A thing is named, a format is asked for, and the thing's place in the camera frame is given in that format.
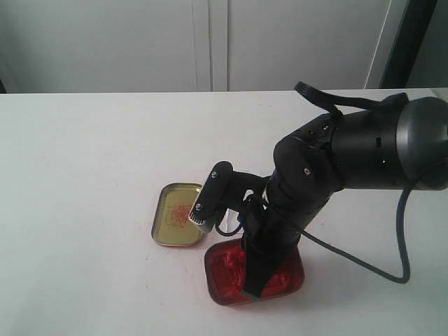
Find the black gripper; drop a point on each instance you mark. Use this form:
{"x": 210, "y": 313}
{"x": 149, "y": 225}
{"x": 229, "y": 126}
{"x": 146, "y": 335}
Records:
{"x": 274, "y": 229}

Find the red ink pad tin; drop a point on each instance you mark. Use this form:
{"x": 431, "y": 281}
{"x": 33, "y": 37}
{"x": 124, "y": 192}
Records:
{"x": 224, "y": 266}

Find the white paper sheet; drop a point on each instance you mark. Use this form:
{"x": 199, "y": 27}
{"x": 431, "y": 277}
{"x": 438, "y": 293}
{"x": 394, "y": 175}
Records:
{"x": 231, "y": 220}

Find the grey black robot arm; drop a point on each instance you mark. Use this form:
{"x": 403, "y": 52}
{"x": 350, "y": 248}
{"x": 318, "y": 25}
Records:
{"x": 396, "y": 143}

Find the gold metal tin lid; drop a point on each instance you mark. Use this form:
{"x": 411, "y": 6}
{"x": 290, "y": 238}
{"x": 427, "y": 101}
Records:
{"x": 171, "y": 224}

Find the white cabinet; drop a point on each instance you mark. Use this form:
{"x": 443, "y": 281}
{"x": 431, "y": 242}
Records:
{"x": 183, "y": 46}

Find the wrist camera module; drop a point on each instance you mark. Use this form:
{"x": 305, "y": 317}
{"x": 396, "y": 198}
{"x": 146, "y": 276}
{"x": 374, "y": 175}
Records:
{"x": 224, "y": 189}

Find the dark vertical post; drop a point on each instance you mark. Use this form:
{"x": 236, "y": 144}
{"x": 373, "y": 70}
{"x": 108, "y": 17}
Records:
{"x": 407, "y": 43}

